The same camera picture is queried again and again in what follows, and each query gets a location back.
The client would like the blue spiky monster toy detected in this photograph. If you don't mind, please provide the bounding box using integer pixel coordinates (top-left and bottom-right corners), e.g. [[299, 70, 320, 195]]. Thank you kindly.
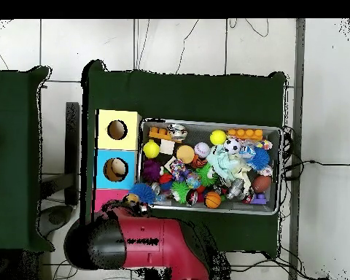
[[128, 182, 157, 205]]

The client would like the clear mesh bin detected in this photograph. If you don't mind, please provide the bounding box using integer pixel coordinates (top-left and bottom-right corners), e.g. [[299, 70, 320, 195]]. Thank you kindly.
[[136, 117, 283, 216]]

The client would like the wooden box with three holes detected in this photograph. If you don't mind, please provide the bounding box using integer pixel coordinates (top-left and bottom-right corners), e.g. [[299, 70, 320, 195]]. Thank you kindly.
[[93, 109, 142, 214]]

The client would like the white baseball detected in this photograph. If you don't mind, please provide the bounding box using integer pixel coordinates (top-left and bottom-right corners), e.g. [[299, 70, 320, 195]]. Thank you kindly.
[[194, 141, 211, 159]]

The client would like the purple spiky monster toy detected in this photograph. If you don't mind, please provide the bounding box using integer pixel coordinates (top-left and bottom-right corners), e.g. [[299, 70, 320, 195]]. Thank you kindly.
[[141, 159, 163, 183]]

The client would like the plain yellow ball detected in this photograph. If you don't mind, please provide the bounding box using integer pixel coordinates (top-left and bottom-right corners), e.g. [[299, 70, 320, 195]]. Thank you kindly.
[[209, 129, 228, 146]]

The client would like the mint green cloth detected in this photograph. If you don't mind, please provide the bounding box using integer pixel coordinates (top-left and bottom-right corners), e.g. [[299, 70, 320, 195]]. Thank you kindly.
[[206, 144, 246, 183]]

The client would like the black and white soccer ball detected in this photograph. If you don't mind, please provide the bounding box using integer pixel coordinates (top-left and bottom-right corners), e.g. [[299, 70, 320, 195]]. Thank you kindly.
[[223, 138, 241, 155]]

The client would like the orange basketball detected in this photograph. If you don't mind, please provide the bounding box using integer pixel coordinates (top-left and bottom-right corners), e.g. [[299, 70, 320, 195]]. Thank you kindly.
[[204, 191, 222, 209]]

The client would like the dark green tablecloth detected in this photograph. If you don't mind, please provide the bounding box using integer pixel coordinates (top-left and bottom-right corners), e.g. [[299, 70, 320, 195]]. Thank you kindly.
[[79, 59, 288, 259]]

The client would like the orange four-stud building block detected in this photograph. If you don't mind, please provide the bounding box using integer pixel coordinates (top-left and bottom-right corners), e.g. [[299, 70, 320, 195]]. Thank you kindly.
[[227, 128, 264, 141]]

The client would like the blue spiky ball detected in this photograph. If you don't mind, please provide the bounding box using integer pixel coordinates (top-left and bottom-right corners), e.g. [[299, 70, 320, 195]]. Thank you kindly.
[[246, 147, 271, 171]]

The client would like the brown football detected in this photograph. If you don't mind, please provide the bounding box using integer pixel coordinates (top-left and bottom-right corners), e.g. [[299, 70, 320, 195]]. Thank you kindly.
[[252, 174, 273, 194]]

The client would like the black stand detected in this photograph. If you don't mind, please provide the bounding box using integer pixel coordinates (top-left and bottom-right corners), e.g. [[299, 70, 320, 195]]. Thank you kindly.
[[40, 101, 80, 205]]

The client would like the grey stand foot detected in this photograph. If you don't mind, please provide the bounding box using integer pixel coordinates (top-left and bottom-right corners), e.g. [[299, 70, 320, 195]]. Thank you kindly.
[[39, 205, 74, 237]]

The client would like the side table with green cloth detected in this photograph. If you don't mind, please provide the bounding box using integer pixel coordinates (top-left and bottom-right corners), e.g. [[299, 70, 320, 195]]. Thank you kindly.
[[0, 66, 55, 252]]

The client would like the yellow tennis ball with handle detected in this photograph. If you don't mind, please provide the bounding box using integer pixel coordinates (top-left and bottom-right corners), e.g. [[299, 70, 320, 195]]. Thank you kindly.
[[142, 139, 160, 160]]

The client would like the grey floor rail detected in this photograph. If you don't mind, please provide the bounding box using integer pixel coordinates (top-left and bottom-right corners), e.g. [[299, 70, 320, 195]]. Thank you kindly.
[[288, 18, 306, 280]]

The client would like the black power cable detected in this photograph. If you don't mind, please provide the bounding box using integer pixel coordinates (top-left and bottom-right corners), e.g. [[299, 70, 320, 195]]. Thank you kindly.
[[282, 158, 350, 176]]

